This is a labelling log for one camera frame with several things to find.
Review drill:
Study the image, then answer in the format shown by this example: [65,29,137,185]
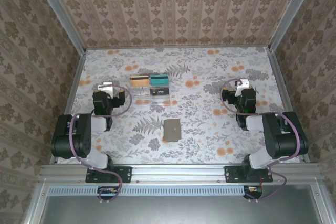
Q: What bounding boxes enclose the clear acrylic card stand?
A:
[130,85,178,107]

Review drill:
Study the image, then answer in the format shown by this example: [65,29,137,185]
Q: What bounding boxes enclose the black connector block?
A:
[97,186,122,200]
[243,186,263,200]

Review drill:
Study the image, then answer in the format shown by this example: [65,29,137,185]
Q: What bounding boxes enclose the aluminium side rail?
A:
[49,49,87,164]
[267,47,312,164]

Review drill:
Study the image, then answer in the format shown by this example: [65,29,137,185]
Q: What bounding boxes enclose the floral patterned table cover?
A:
[56,47,302,165]

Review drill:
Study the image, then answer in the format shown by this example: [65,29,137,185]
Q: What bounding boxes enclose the black card with white print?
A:
[149,88,169,97]

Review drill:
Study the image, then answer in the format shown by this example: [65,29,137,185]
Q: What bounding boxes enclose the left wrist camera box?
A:
[96,81,114,98]

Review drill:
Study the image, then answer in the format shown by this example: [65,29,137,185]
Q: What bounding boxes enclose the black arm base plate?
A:
[85,166,132,184]
[225,165,274,184]

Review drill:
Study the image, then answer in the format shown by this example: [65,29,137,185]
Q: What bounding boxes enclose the orange card with magnetic stripe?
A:
[130,76,150,88]

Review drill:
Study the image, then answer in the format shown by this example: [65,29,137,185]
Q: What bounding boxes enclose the grey metal panel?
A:
[39,184,328,224]

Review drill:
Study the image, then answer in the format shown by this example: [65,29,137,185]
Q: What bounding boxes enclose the aluminium frame post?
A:
[34,0,87,53]
[269,0,321,51]

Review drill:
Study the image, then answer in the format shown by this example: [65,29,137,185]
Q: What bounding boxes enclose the beige leather card holder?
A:
[163,119,182,142]

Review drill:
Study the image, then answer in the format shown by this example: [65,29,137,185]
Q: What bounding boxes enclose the aluminium front rail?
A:
[39,163,322,185]

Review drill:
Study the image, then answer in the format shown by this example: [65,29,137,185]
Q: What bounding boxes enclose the slotted grey cable duct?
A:
[48,185,246,196]

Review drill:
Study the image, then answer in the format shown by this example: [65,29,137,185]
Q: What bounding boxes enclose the teal card with magnetic stripe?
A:
[150,74,170,88]

